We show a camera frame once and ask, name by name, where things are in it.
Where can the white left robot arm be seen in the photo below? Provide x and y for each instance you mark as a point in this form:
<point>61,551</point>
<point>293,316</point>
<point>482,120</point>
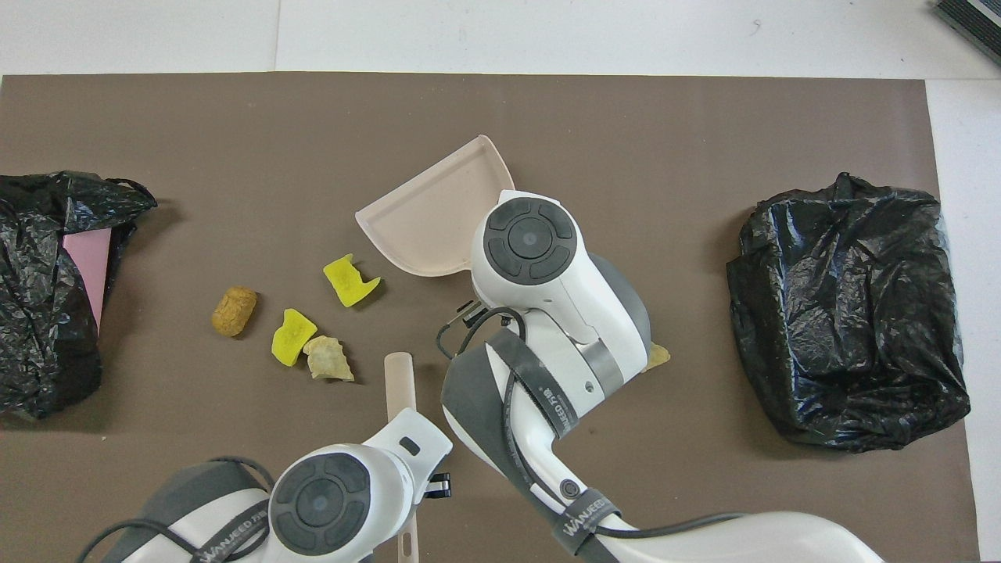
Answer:
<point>321,500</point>

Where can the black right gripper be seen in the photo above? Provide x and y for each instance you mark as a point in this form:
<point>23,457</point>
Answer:
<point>473,314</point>

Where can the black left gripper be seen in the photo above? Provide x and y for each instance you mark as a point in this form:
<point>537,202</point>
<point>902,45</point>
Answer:
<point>439,485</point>

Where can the pale trash lump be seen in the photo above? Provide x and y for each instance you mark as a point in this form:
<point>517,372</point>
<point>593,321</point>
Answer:
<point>328,360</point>

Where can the dark ribbed device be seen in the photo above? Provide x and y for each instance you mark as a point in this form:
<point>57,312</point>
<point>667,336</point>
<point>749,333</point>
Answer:
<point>974,19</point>

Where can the brown bread roll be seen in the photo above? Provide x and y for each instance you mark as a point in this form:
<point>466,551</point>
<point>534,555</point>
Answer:
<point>234,311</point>

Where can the pink box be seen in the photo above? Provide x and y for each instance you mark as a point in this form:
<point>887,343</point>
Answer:
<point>87,266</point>

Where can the black bag lined trash bin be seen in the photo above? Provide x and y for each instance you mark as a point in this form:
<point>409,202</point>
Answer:
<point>844,313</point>

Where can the pale green trash chunk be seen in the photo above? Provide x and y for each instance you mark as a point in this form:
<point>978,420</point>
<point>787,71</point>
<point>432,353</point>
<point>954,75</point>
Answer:
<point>658,356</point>

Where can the brown table mat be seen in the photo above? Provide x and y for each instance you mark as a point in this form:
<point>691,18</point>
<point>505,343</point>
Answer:
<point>235,133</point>

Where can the notched yellow sponge piece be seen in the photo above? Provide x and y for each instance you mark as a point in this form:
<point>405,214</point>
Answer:
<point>348,280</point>

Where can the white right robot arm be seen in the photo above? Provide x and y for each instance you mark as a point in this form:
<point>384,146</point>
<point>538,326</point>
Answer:
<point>547,313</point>

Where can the black bag bin with pink box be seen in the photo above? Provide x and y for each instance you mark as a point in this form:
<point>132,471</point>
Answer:
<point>39,352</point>

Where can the beige plastic dustpan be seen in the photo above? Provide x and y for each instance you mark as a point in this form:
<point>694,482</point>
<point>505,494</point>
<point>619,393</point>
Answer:
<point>438,211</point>

